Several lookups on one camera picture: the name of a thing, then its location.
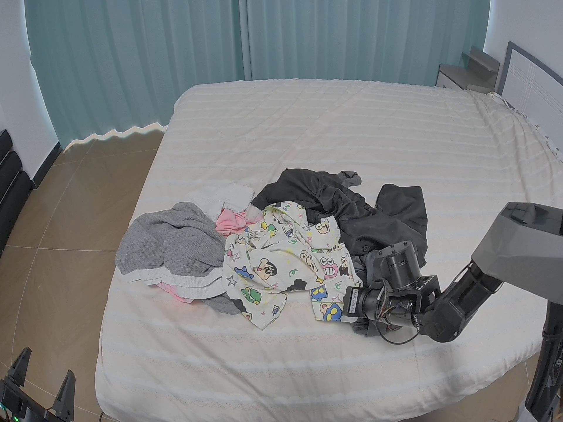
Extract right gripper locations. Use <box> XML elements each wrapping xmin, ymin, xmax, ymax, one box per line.
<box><xmin>344</xmin><ymin>285</ymin><xmax>389</xmax><ymax>323</ymax></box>

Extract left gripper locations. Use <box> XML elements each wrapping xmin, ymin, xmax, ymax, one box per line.
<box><xmin>0</xmin><ymin>348</ymin><xmax>76</xmax><ymax>422</ymax></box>

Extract white printed pyjama top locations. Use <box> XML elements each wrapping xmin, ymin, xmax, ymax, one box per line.
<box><xmin>222</xmin><ymin>200</ymin><xmax>352</xmax><ymax>329</ymax></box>

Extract bed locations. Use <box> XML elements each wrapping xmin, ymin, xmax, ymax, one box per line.
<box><xmin>94</xmin><ymin>41</ymin><xmax>563</xmax><ymax>422</ymax></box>

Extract black garment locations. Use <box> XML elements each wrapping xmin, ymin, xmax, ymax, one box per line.
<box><xmin>253</xmin><ymin>167</ymin><xmax>429</xmax><ymax>280</ymax></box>

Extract pink garment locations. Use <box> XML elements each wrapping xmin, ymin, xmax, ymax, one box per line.
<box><xmin>215</xmin><ymin>206</ymin><xmax>257</xmax><ymax>237</ymax></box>

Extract white garment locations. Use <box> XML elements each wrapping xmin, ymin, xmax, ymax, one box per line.
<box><xmin>204</xmin><ymin>182</ymin><xmax>256</xmax><ymax>221</ymax></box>

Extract grey knitted garment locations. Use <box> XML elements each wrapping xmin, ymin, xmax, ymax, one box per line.
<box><xmin>115</xmin><ymin>201</ymin><xmax>240</xmax><ymax>314</ymax></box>

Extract black low cabinet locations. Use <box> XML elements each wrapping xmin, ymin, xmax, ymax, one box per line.
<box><xmin>0</xmin><ymin>129</ymin><xmax>37</xmax><ymax>258</ymax></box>

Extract grey bedside table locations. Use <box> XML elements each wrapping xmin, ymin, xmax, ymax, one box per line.
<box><xmin>437</xmin><ymin>46</ymin><xmax>501</xmax><ymax>95</ymax></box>

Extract blue-green curtain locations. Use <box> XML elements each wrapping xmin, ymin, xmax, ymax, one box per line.
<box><xmin>238</xmin><ymin>0</ymin><xmax>491</xmax><ymax>83</ymax></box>
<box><xmin>24</xmin><ymin>0</ymin><xmax>251</xmax><ymax>149</ymax></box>

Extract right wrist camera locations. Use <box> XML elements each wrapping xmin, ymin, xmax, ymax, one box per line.
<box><xmin>367</xmin><ymin>251</ymin><xmax>388</xmax><ymax>287</ymax></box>

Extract black cable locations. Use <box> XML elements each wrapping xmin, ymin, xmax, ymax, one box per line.
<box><xmin>377</xmin><ymin>318</ymin><xmax>419</xmax><ymax>345</ymax></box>

